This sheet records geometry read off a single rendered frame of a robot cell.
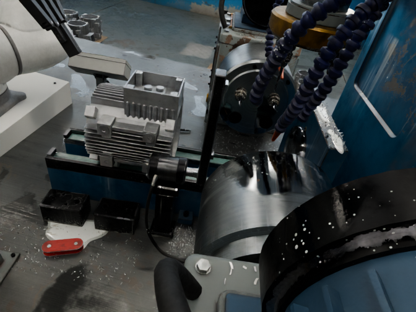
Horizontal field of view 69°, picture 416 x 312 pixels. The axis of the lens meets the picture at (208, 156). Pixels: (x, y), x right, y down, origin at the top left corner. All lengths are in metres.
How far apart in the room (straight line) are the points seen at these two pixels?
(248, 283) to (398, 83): 0.53
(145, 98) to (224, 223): 0.36
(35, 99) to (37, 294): 0.68
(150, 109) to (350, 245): 0.57
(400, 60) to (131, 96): 0.56
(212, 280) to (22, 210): 0.66
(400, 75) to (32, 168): 0.97
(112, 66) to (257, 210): 0.70
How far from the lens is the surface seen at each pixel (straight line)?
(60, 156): 0.86
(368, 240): 0.18
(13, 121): 1.12
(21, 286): 0.78
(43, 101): 1.19
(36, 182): 0.98
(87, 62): 1.01
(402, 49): 0.76
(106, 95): 0.73
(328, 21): 0.60
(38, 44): 1.12
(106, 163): 0.75
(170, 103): 0.67
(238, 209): 0.43
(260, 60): 0.90
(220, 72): 0.53
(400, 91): 0.72
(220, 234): 0.42
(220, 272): 0.34
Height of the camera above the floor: 1.45
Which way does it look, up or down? 38 degrees down
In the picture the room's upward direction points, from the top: 11 degrees clockwise
